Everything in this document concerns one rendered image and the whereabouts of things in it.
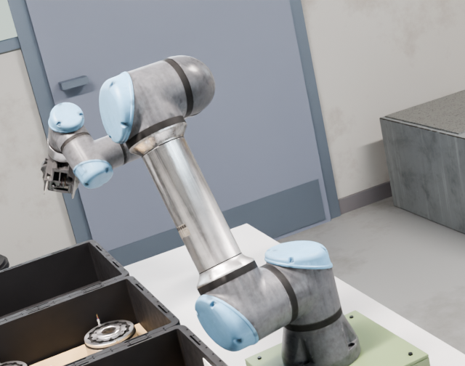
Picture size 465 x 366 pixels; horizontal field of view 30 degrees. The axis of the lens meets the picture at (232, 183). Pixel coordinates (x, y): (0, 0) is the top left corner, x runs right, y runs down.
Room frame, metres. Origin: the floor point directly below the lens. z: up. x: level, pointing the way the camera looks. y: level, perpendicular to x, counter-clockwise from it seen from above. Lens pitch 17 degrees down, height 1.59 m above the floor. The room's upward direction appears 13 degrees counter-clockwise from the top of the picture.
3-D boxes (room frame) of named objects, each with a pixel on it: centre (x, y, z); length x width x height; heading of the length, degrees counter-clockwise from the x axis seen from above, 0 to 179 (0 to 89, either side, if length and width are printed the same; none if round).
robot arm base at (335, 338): (1.48, -0.09, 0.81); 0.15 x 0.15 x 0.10
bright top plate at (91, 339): (1.57, 0.30, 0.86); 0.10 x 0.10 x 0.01
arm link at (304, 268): (1.48, -0.08, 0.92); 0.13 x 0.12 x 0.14; 121
